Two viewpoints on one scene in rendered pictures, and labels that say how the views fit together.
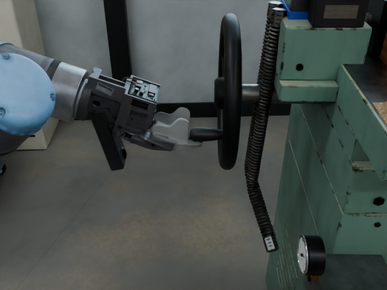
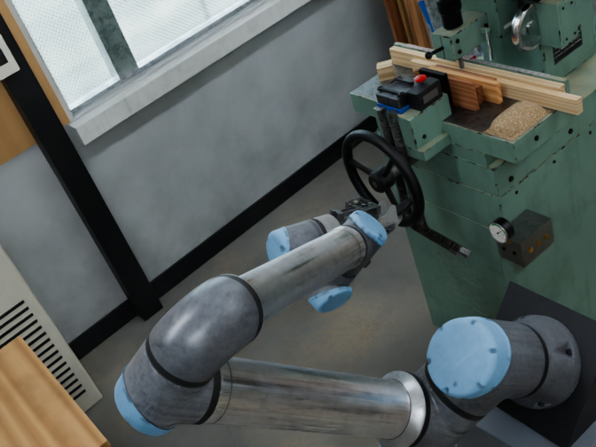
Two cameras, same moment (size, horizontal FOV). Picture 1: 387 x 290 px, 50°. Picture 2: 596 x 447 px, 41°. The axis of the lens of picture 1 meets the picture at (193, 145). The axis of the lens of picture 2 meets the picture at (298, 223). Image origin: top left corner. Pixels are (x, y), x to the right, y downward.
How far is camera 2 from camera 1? 1.37 m
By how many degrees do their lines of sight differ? 22
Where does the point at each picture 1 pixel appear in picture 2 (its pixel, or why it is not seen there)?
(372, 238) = (517, 202)
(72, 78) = (332, 221)
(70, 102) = not seen: hidden behind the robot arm
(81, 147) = not seen: hidden behind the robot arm
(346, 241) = (507, 213)
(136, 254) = not seen: hidden behind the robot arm
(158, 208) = (287, 349)
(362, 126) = (485, 145)
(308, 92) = (436, 146)
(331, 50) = (435, 117)
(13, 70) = (364, 217)
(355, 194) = (499, 183)
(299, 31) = (416, 118)
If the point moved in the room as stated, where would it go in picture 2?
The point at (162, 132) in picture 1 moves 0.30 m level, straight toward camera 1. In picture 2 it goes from (384, 221) to (488, 257)
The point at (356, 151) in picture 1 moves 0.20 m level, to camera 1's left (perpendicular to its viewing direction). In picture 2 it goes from (487, 160) to (432, 205)
